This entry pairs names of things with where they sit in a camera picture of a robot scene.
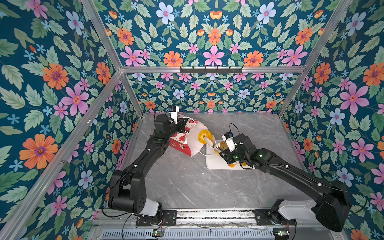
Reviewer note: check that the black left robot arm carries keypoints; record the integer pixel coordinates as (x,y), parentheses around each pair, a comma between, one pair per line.
(127,189)

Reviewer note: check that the black wall hook rail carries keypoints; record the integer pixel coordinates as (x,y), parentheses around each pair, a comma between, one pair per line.
(210,70)

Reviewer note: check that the aluminium front rail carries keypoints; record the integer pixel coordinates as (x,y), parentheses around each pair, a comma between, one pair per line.
(244,217)

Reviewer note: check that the white rectangular tray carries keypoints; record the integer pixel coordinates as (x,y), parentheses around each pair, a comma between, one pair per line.
(215,162)

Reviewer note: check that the white slotted cable duct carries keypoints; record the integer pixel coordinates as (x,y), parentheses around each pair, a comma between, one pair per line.
(188,234)

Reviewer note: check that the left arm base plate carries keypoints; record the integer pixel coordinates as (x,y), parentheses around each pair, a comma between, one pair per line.
(163,218)

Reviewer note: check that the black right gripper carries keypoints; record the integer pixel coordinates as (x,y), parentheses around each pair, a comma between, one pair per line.
(226,156)

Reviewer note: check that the round yellow fake bun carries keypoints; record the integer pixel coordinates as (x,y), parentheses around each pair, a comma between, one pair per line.
(237,165)

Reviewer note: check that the ridged spiral fake bread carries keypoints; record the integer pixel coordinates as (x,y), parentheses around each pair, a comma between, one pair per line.
(223,146)

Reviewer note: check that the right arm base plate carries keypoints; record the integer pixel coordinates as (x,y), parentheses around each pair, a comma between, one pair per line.
(266,217)

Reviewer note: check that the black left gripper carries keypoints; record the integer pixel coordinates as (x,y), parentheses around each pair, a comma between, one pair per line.
(180,124)

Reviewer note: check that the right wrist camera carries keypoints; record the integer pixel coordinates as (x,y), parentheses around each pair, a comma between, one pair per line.
(228,139)

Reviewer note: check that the red white paper bag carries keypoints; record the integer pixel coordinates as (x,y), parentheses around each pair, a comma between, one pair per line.
(188,143)

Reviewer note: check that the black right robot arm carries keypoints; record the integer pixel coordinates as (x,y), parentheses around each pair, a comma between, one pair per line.
(328,204)

